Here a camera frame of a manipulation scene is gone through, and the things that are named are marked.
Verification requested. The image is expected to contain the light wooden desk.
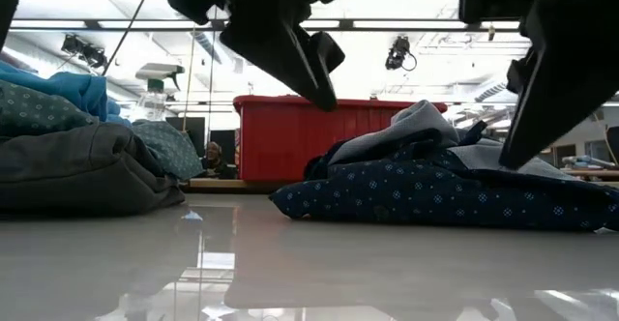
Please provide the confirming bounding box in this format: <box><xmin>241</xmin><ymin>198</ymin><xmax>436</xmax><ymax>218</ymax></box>
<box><xmin>185</xmin><ymin>177</ymin><xmax>294</xmax><ymax>195</ymax></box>

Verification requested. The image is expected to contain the bright blue garment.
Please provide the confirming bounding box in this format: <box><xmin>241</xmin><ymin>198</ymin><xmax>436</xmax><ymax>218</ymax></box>
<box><xmin>0</xmin><ymin>59</ymin><xmax>133</xmax><ymax>129</ymax></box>

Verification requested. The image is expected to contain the navy dotted garment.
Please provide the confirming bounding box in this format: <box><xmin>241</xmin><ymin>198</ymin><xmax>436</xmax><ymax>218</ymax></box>
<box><xmin>269</xmin><ymin>127</ymin><xmax>619</xmax><ymax>234</ymax></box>

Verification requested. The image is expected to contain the red plastic laundry basket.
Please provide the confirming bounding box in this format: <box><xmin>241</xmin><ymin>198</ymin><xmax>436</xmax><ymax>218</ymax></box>
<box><xmin>232</xmin><ymin>94</ymin><xmax>450</xmax><ymax>184</ymax></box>

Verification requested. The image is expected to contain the ceiling mounted camera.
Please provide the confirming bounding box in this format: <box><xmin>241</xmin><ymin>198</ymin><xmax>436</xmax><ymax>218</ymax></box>
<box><xmin>384</xmin><ymin>34</ymin><xmax>418</xmax><ymax>73</ymax></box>
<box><xmin>59</xmin><ymin>33</ymin><xmax>109</xmax><ymax>70</ymax></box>

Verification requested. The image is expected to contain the dark grey garment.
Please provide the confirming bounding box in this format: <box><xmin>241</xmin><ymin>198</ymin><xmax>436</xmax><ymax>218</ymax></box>
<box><xmin>0</xmin><ymin>121</ymin><xmax>187</xmax><ymax>217</ymax></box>

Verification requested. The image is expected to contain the seated background person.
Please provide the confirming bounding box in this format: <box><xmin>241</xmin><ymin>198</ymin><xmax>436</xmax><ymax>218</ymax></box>
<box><xmin>199</xmin><ymin>140</ymin><xmax>239</xmax><ymax>181</ymax></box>

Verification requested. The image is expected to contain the teal dotted button shirt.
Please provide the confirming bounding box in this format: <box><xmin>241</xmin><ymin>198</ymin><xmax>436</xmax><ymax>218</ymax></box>
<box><xmin>0</xmin><ymin>78</ymin><xmax>205</xmax><ymax>183</ymax></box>

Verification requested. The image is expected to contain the light grey garment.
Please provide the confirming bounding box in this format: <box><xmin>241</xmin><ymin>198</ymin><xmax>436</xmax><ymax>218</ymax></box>
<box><xmin>327</xmin><ymin>99</ymin><xmax>579</xmax><ymax>182</ymax></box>

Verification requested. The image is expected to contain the black aluminium frame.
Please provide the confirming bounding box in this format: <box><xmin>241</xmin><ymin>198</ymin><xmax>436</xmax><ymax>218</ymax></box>
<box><xmin>0</xmin><ymin>0</ymin><xmax>30</xmax><ymax>52</ymax></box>

